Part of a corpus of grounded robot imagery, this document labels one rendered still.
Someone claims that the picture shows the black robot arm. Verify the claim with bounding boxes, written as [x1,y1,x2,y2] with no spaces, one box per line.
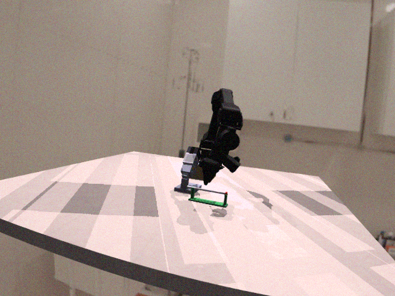
[199,88,243,173]

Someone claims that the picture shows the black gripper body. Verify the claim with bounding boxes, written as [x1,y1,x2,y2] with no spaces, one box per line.
[198,140,229,173]

